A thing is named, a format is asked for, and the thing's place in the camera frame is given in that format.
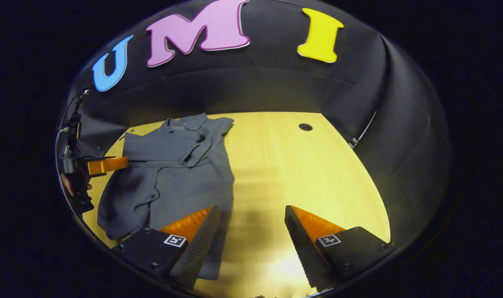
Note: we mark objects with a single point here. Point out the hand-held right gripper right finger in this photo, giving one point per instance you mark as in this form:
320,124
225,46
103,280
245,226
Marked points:
303,252

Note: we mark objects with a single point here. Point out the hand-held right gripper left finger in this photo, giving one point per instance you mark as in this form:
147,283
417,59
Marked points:
199,248

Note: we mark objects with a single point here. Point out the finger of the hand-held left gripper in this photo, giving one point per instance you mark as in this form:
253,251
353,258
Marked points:
108,164

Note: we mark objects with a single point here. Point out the grey button-up shirt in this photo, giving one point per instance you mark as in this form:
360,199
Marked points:
181,182

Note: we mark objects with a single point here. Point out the black backdrop cloth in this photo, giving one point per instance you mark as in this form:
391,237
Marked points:
276,82

